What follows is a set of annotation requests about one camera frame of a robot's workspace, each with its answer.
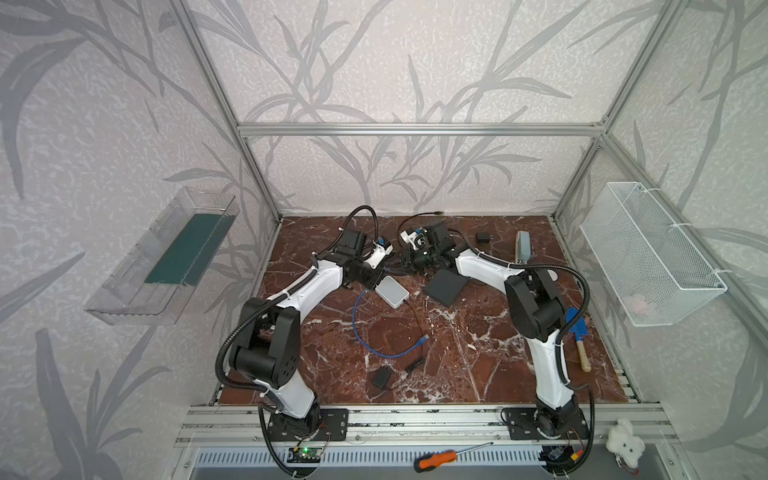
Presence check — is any black network switch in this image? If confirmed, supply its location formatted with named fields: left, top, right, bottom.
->
left=424, top=269, right=469, bottom=307

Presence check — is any blue ethernet cable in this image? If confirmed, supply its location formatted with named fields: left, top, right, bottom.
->
left=351, top=289, right=431, bottom=360

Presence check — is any thin black power cord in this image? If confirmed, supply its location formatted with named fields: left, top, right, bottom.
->
left=389, top=296, right=430, bottom=385

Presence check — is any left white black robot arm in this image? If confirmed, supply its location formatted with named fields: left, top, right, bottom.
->
left=214, top=228, right=393, bottom=437

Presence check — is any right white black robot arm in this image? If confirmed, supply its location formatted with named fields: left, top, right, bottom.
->
left=399, top=222, right=589, bottom=439

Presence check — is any grey brush block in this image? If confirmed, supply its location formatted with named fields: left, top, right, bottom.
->
left=515, top=231, right=532, bottom=264

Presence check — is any black power adapter cube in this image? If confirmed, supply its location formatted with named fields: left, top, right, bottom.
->
left=371, top=366, right=393, bottom=390

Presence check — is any pink item in basket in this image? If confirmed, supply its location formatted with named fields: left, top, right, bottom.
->
left=622, top=294, right=653, bottom=316

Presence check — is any green circuit board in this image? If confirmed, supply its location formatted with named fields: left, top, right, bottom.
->
left=287, top=447, right=324, bottom=464

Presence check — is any white plush toy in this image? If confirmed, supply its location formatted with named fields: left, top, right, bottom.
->
left=606, top=418, right=646, bottom=469

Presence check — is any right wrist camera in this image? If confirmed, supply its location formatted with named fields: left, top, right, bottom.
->
left=400, top=228, right=429, bottom=252

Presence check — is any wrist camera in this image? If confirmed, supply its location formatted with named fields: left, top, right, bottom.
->
left=365, top=237, right=393, bottom=269
left=400, top=228, right=429, bottom=252

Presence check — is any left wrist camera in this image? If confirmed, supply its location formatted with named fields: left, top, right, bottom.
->
left=365, top=237, right=393, bottom=269

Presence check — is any wooden handle blue tool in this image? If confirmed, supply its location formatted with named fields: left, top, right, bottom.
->
left=569, top=315, right=592, bottom=373

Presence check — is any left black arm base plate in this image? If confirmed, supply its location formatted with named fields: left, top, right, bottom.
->
left=266, top=408, right=349, bottom=442

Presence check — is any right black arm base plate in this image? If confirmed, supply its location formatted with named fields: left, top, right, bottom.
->
left=501, top=407, right=590, bottom=442

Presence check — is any clear plastic wall tray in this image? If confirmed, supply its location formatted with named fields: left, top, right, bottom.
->
left=85, top=187, right=240, bottom=326

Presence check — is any orange handled screwdriver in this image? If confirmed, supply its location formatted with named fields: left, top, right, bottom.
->
left=413, top=442, right=493, bottom=473

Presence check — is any white wire mesh basket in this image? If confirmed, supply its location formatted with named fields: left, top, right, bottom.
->
left=580, top=182, right=728, bottom=327

